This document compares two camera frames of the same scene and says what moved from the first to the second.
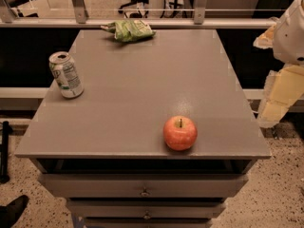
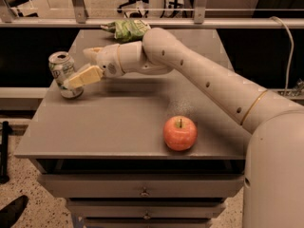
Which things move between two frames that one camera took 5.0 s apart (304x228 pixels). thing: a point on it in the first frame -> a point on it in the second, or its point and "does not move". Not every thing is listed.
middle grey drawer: (146, 209) does not move
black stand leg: (6, 130) does not move
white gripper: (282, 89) -> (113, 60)
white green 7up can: (66, 74) does not move
